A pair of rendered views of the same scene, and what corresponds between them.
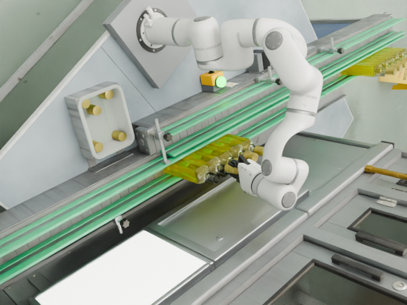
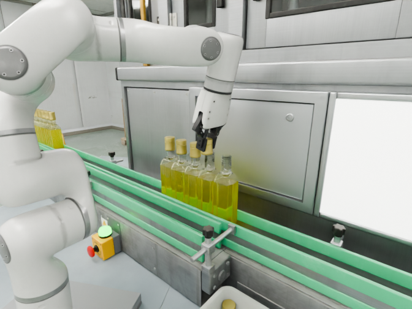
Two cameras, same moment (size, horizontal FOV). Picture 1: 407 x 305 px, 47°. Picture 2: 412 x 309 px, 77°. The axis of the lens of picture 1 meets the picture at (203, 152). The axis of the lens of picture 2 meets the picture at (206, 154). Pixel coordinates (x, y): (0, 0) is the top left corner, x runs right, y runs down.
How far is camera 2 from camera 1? 0.99 m
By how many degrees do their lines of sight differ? 31
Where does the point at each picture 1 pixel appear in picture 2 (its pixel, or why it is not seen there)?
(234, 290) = (355, 44)
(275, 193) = (231, 43)
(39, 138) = not seen: outside the picture
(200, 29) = (24, 236)
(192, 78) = (111, 266)
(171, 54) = (86, 300)
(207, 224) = (276, 146)
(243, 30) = (7, 153)
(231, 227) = (268, 118)
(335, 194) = not seen: hidden behind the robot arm
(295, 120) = (135, 30)
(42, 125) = not seen: outside the picture
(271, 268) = (298, 43)
